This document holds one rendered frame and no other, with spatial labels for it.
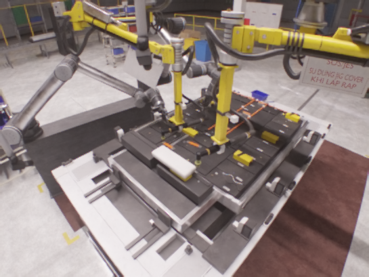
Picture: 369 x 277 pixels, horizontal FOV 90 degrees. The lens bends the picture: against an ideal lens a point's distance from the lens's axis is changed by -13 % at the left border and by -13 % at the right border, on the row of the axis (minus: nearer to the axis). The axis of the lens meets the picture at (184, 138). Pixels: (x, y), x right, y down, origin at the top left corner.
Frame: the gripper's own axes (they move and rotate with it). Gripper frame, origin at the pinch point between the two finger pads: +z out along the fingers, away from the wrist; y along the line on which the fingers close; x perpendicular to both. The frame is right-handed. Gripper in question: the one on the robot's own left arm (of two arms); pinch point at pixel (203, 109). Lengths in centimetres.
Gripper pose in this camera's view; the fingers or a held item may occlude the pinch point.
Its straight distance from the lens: 199.5
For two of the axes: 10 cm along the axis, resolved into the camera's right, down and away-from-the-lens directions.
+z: -3.8, 7.6, 5.3
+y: -5.0, -6.5, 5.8
